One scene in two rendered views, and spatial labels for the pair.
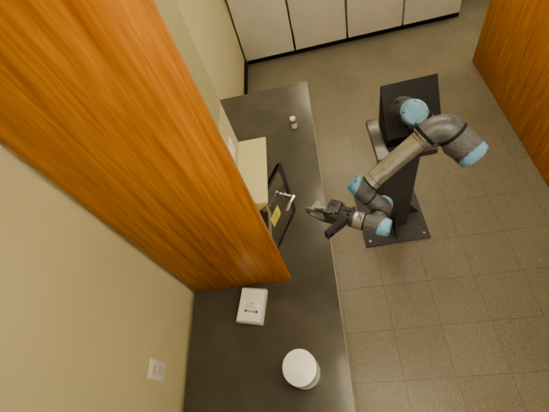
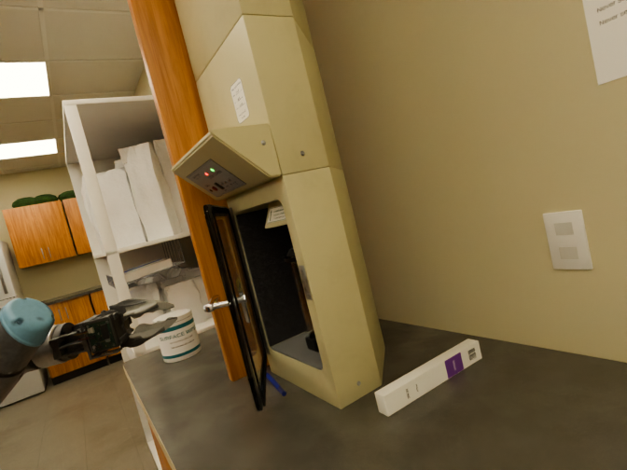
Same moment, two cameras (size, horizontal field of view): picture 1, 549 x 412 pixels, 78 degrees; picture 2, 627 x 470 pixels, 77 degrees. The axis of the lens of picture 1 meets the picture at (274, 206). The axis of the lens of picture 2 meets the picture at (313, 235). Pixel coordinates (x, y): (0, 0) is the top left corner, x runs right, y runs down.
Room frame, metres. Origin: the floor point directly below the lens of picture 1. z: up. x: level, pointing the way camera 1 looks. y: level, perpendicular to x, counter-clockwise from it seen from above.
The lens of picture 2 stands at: (1.56, -0.50, 1.34)
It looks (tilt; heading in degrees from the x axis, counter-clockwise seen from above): 4 degrees down; 132
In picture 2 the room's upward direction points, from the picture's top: 14 degrees counter-clockwise
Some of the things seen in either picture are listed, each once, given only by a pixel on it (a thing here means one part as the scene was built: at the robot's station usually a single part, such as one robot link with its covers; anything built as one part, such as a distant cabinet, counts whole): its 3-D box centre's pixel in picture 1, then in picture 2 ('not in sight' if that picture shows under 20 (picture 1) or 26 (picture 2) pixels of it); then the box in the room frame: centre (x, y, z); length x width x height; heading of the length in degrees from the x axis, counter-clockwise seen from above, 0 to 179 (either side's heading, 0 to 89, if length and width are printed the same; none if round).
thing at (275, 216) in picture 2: not in sight; (299, 208); (0.93, 0.17, 1.34); 0.18 x 0.18 x 0.05
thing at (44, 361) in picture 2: (358, 220); (53, 343); (0.66, -0.30, 1.20); 0.08 x 0.05 x 0.08; 137
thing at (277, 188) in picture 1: (275, 214); (240, 295); (0.85, 0.01, 1.19); 0.30 x 0.01 x 0.40; 137
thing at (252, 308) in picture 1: (252, 306); not in sight; (0.58, 0.27, 0.96); 0.16 x 0.12 x 0.04; 153
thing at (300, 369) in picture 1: (301, 369); (177, 334); (0.24, 0.15, 1.02); 0.13 x 0.13 x 0.15
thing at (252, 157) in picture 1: (255, 176); (219, 171); (0.87, 0.03, 1.46); 0.32 x 0.12 x 0.10; 163
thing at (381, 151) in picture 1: (399, 136); not in sight; (1.20, -0.83, 0.92); 0.32 x 0.32 x 0.04; 75
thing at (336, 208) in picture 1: (340, 213); (93, 335); (0.72, -0.25, 1.20); 0.12 x 0.09 x 0.08; 47
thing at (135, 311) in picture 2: (315, 206); (146, 310); (0.79, -0.17, 1.22); 0.09 x 0.06 x 0.03; 47
